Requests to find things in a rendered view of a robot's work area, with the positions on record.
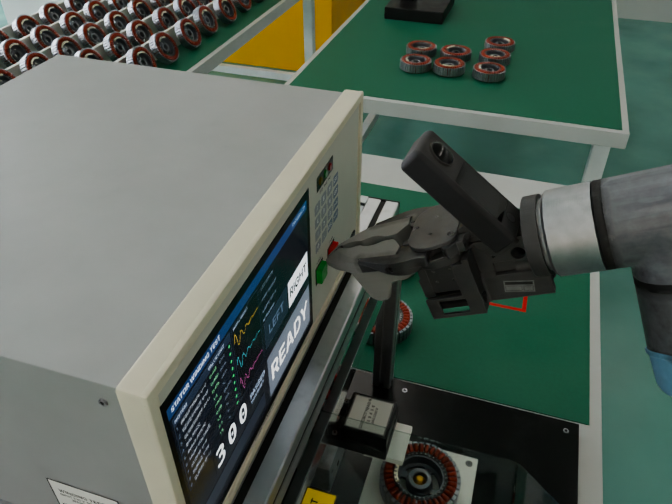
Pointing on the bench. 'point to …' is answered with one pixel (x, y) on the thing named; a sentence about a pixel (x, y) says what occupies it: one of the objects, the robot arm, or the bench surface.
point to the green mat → (497, 342)
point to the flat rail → (352, 357)
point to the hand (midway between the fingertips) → (335, 252)
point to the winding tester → (146, 256)
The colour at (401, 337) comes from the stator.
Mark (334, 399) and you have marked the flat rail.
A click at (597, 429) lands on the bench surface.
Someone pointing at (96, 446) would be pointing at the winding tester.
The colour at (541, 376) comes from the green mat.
